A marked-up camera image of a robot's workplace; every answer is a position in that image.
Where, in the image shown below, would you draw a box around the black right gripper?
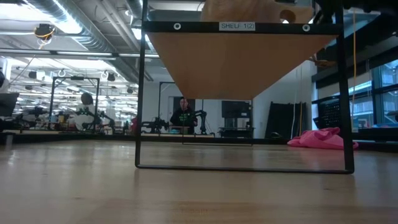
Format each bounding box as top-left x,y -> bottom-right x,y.
313,0 -> 398,23

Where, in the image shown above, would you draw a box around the white shelf label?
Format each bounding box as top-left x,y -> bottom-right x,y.
219,21 -> 256,32

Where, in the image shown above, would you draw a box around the black perforated cart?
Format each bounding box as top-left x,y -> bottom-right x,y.
312,95 -> 343,130

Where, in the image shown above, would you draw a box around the black leaning panels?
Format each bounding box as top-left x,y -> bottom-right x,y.
264,101 -> 307,139

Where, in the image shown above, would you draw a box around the pink cloth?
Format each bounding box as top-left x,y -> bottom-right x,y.
287,126 -> 359,151

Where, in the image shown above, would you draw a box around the black monitor on stand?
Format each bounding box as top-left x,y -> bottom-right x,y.
218,100 -> 256,139

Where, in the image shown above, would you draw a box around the black desk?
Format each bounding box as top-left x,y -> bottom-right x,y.
354,126 -> 398,153

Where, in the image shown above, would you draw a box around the person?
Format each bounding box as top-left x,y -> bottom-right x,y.
73,92 -> 100,131
169,96 -> 198,135

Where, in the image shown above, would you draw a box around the long black background table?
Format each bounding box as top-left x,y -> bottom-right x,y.
0,129 -> 289,146

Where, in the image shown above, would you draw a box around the dark computer monitor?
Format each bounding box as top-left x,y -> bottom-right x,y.
0,92 -> 20,118

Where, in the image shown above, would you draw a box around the yellow hanging cable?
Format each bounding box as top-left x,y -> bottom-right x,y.
351,9 -> 358,131

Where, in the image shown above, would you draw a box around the wooden shelf with black frame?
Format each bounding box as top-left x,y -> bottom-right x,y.
135,0 -> 355,174

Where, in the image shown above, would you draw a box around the ceiling camera with yellow cable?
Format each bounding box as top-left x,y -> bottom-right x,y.
33,23 -> 57,42

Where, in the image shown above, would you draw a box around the black background rig frame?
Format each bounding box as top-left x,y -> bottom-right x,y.
49,77 -> 101,133

